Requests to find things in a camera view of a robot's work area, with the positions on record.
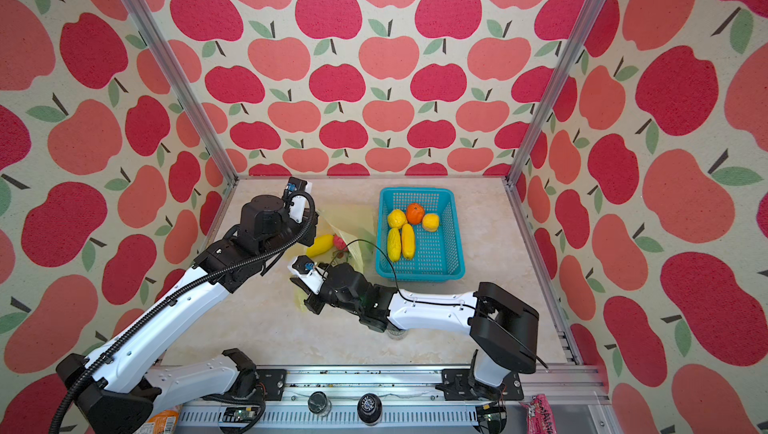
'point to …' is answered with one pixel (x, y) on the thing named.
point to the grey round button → (318, 402)
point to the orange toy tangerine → (414, 213)
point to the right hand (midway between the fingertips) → (300, 273)
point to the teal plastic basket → (383, 266)
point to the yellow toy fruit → (397, 218)
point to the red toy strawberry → (339, 243)
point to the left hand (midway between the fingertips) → (323, 212)
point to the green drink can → (396, 333)
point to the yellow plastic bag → (301, 295)
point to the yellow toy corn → (394, 244)
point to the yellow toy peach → (431, 222)
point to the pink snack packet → (540, 415)
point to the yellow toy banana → (408, 241)
